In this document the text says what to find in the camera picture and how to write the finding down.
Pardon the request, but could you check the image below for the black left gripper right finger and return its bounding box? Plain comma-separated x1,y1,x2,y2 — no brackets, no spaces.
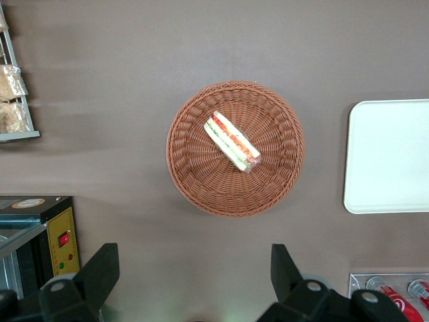
257,244,352,322

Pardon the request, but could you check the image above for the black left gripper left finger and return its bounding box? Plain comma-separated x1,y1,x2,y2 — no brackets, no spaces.
38,243,120,322

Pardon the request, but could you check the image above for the triangle sandwich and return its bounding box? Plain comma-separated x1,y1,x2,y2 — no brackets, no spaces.
203,111,261,174

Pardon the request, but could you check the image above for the brown round wicker basket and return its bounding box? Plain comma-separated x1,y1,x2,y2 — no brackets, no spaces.
166,80,306,219

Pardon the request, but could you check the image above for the cream rectangular tray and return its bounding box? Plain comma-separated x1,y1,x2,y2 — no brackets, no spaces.
343,99,429,215

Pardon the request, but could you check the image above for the tray of wrapped snacks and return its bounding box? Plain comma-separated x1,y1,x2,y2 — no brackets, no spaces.
0,3,41,144

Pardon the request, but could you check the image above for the clear acrylic bottle rack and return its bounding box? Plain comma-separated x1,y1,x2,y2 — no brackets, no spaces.
348,273,429,322

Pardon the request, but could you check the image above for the black hot food display case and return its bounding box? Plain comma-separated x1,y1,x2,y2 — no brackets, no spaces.
0,195,81,301

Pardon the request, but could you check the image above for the red cola bottle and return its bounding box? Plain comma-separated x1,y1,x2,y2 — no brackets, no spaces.
408,278,429,309
366,275,426,322

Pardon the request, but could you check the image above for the clear bag of beige snacks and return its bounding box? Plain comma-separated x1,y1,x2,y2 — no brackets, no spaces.
0,102,31,133
0,64,27,102

